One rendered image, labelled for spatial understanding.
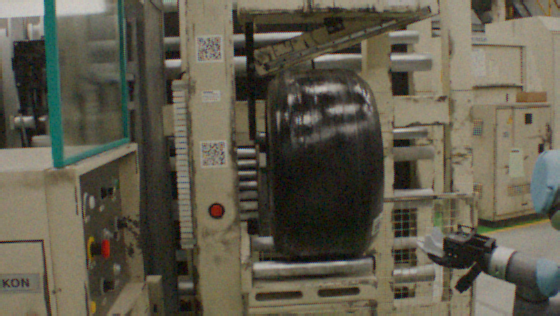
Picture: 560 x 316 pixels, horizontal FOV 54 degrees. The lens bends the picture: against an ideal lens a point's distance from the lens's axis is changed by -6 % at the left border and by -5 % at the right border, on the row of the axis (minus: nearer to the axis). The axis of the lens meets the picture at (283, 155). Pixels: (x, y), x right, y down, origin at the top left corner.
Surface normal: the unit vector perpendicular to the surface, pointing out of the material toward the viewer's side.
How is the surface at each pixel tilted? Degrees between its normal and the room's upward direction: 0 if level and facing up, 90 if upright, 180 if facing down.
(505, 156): 90
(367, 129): 67
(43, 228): 90
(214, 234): 90
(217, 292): 90
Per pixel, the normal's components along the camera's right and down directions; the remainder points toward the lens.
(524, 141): 0.43, 0.07
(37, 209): 0.07, 0.10
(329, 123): 0.04, -0.38
